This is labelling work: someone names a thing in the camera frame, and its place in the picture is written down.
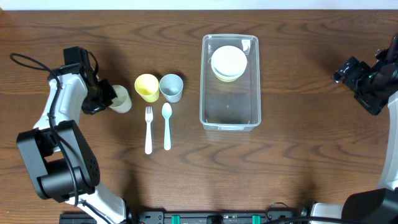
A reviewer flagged white plastic cup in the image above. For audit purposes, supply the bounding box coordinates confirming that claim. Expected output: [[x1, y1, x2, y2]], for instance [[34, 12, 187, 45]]
[[109, 85, 132, 113]]

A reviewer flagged yellow plastic bowl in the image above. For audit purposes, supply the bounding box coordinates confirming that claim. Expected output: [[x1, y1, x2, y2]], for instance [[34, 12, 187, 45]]
[[215, 73, 241, 82]]

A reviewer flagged white plastic bowl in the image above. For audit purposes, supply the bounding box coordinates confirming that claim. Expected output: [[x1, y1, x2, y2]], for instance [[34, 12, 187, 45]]
[[211, 45, 248, 79]]

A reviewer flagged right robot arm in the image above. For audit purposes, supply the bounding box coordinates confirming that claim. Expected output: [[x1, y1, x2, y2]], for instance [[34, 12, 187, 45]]
[[306, 52, 397, 223]]

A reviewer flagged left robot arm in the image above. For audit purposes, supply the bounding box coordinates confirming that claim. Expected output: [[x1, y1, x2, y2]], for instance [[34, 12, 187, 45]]
[[17, 63, 129, 223]]

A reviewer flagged clear plastic container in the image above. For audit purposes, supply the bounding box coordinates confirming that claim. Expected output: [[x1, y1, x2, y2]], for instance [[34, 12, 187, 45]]
[[200, 34, 262, 131]]

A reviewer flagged yellow plastic cup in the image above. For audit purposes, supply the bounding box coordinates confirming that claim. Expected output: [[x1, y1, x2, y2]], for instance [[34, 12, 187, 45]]
[[134, 73, 160, 103]]

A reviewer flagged white plastic fork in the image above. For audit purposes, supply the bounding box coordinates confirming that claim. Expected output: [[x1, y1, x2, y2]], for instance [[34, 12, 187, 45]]
[[145, 106, 154, 155]]

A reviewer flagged mint green plastic spoon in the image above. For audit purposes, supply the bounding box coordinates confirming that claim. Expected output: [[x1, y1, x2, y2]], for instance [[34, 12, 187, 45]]
[[162, 103, 172, 151]]

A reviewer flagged grey plastic cup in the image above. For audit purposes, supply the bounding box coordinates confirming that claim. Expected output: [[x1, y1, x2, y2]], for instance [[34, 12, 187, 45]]
[[159, 74, 183, 103]]

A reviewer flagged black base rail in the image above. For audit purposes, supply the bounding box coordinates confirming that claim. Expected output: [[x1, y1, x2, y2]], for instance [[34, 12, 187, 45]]
[[58, 210, 312, 224]]

